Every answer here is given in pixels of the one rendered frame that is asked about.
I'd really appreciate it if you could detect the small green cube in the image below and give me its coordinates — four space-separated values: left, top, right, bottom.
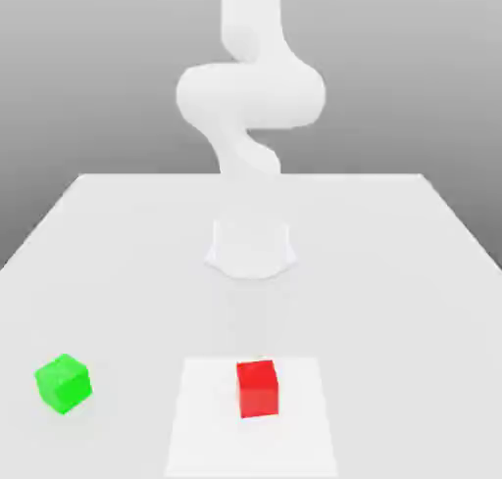
33 353 94 416

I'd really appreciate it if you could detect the small red cube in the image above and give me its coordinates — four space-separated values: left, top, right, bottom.
235 359 280 420

